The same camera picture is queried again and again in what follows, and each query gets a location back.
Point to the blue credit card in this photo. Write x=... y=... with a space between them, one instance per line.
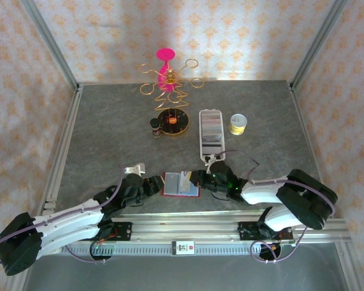
x=191 y=190

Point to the red card holder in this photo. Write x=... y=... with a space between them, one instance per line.
x=172 y=183

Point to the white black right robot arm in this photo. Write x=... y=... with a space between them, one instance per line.
x=261 y=194

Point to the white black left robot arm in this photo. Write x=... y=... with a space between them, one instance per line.
x=66 y=218

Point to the white perforated plastic tray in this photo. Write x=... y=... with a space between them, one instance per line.
x=200 y=133

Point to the small dark bottle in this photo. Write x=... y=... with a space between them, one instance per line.
x=155 y=128

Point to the yellow tin can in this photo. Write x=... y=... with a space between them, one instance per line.
x=238 y=125

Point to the white label tag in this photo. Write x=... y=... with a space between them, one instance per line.
x=183 y=248

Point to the grey metal sheet panel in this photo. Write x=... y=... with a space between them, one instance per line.
x=182 y=272

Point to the pink wine glass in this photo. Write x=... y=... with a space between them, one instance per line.
x=165 y=54

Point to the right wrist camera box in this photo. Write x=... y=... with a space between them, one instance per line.
x=210 y=166

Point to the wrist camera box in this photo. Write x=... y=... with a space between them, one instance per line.
x=135 y=168
x=210 y=166

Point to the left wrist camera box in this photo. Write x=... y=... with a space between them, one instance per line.
x=135 y=168

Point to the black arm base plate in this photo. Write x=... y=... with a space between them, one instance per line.
x=245 y=230
x=124 y=232

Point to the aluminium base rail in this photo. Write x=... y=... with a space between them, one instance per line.
x=185 y=227

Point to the aluminium table side rail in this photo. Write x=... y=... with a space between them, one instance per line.
x=62 y=151
x=312 y=151

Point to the aluminium frame post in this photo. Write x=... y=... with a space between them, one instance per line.
x=317 y=48
x=53 y=48

